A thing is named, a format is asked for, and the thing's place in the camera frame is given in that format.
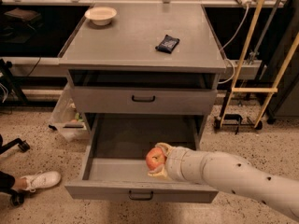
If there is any white sneaker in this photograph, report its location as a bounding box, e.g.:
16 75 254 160
22 171 61 192

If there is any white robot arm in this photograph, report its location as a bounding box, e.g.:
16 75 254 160
146 143 299 221

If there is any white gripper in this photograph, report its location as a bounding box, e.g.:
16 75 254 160
148 142 206 184

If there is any clear plastic bag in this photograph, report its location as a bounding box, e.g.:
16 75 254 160
49 84 89 141

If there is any closed grey top drawer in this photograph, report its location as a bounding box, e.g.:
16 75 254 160
70 87 217 115

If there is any white cable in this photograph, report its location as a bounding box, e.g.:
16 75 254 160
217 0 256 85

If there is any open grey middle drawer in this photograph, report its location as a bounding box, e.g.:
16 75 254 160
65 114 218 203

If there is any yellow wooden ladder frame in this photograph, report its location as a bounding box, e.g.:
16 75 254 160
213 0 299 131

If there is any black trouser leg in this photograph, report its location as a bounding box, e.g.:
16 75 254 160
0 171 15 193

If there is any black office chair base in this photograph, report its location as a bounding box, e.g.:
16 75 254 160
0 133 31 208

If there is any grey drawer cabinet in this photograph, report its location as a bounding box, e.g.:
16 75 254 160
57 2 227 133

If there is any red apple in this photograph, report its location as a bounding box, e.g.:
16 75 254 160
146 147 166 171

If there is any dark blue snack packet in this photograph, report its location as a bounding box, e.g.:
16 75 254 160
155 35 179 54

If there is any white bowl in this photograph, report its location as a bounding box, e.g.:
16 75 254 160
84 7 117 26

